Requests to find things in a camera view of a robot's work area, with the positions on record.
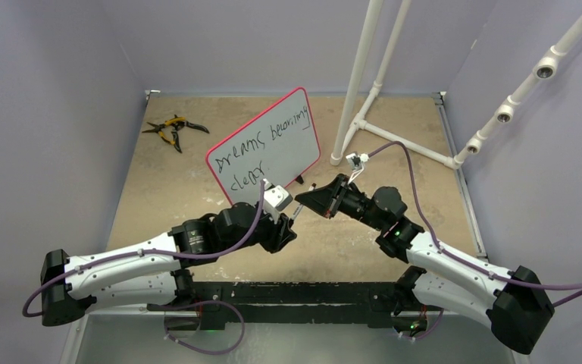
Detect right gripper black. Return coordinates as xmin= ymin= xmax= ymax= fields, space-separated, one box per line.
xmin=296 ymin=173 xmax=386 ymax=231

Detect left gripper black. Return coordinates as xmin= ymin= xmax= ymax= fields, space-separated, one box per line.
xmin=221 ymin=201 xmax=296 ymax=254

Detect black whiteboard marker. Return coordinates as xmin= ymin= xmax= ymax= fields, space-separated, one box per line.
xmin=291 ymin=183 xmax=317 ymax=221

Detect whiteboard with red frame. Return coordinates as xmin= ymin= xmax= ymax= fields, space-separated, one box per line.
xmin=205 ymin=87 xmax=321 ymax=204

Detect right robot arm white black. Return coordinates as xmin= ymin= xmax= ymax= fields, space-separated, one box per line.
xmin=295 ymin=174 xmax=555 ymax=355

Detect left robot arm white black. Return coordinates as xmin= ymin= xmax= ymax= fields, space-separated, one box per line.
xmin=40 ymin=202 xmax=297 ymax=327

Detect yellow black pliers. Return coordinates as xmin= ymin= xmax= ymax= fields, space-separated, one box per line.
xmin=142 ymin=115 xmax=210 ymax=153

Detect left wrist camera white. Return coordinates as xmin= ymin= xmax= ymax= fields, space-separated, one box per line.
xmin=262 ymin=178 xmax=293 ymax=224

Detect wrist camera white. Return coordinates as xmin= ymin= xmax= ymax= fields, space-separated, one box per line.
xmin=262 ymin=178 xmax=293 ymax=224
xmin=346 ymin=152 xmax=369 ymax=184

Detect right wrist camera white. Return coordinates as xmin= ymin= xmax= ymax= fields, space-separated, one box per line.
xmin=346 ymin=152 xmax=369 ymax=184

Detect aluminium table frame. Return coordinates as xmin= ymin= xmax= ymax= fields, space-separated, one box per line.
xmin=60 ymin=90 xmax=528 ymax=364

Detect white pvc pipe frame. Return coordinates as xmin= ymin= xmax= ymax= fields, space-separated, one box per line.
xmin=330 ymin=0 xmax=460 ymax=170

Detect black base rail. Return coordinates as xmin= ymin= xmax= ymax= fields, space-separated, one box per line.
xmin=147 ymin=281 xmax=424 ymax=330

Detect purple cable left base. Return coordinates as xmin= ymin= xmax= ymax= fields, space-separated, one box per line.
xmin=164 ymin=299 xmax=246 ymax=356

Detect purple cable base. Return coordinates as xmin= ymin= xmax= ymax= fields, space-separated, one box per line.
xmin=393 ymin=309 xmax=446 ymax=343
xmin=164 ymin=299 xmax=246 ymax=356

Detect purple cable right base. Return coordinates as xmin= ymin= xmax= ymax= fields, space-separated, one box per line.
xmin=393 ymin=309 xmax=446 ymax=343

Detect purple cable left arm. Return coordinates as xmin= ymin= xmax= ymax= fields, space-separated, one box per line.
xmin=23 ymin=180 xmax=268 ymax=319

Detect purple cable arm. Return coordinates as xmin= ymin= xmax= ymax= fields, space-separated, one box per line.
xmin=23 ymin=180 xmax=268 ymax=319
xmin=366 ymin=141 xmax=582 ymax=309

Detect white pipe rail with fittings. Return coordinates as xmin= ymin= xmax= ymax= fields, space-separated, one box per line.
xmin=464 ymin=0 xmax=582 ymax=158

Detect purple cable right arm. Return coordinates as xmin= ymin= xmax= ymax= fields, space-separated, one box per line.
xmin=366 ymin=141 xmax=582 ymax=309

